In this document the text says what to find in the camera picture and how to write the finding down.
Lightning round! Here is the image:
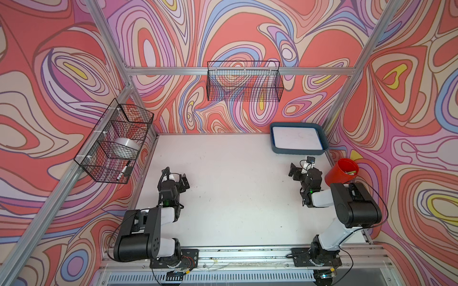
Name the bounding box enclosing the silver tape roll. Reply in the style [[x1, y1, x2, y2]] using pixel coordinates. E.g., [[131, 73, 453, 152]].
[[113, 138, 140, 154]]

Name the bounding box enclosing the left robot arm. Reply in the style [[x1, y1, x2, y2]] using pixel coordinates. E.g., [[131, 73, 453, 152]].
[[107, 167, 190, 268]]

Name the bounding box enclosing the teal plastic storage box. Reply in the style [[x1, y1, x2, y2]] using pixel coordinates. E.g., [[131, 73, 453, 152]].
[[270, 122, 329, 156]]

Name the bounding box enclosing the left black wire basket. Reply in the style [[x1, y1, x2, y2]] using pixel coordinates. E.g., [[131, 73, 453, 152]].
[[74, 99, 154, 184]]

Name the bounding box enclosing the red plastic cup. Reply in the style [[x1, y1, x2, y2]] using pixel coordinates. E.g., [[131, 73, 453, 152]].
[[324, 158, 359, 186]]

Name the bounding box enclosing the blue whiteboard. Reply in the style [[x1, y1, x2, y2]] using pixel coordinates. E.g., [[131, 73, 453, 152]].
[[272, 126, 323, 150]]

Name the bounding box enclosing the marker in left basket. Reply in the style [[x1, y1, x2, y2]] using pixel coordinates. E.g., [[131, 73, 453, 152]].
[[116, 165, 128, 181]]

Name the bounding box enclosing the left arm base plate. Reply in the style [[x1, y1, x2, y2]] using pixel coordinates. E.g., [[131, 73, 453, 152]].
[[150, 249, 199, 271]]

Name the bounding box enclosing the green circuit board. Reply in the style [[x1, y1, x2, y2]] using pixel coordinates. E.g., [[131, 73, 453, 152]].
[[166, 271, 187, 281]]

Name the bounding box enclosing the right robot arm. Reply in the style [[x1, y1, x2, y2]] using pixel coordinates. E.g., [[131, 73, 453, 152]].
[[287, 164, 382, 268]]

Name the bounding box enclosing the back black wire basket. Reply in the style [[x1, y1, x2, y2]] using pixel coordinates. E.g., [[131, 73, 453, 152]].
[[206, 60, 284, 102]]

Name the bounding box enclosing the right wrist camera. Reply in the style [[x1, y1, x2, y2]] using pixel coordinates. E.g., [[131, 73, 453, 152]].
[[299, 156, 316, 174]]

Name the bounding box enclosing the black wire basket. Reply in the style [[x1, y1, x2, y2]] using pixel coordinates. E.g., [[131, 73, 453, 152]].
[[206, 60, 284, 102], [74, 99, 154, 184]]

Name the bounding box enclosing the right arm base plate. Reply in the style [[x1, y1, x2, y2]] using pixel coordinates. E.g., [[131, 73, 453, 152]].
[[286, 248, 342, 268]]

